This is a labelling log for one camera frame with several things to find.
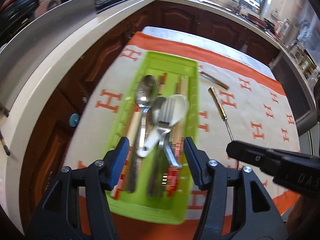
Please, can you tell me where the green plastic utensil tray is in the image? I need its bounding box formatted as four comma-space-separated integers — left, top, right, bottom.
106, 51, 199, 224

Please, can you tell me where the orange beige H blanket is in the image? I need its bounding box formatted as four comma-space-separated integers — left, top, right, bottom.
65, 29, 300, 239

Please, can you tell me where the red gold tipped chopstick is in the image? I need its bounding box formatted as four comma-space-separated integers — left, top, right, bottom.
166, 76, 189, 197

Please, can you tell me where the steel soup ladle spoon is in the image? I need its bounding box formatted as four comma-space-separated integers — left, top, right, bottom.
147, 96, 166, 198

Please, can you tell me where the steel oven appliance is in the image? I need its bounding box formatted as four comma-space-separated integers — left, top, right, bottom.
270, 51, 317, 135

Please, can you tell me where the steel fork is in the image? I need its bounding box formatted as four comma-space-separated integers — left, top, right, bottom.
158, 97, 181, 168

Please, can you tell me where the electric kettle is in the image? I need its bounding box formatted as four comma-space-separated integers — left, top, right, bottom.
274, 18, 292, 40

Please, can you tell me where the large steel tablespoon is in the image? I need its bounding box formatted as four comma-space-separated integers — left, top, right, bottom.
126, 75, 158, 193

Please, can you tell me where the black rice cooker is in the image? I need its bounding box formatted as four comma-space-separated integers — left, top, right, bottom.
1, 0, 40, 45

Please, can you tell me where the gold-handled small spoon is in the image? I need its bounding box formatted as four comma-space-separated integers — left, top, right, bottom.
208, 87, 233, 141

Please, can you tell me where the wooden-handled small spoon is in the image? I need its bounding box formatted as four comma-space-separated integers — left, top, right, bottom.
198, 70, 229, 90

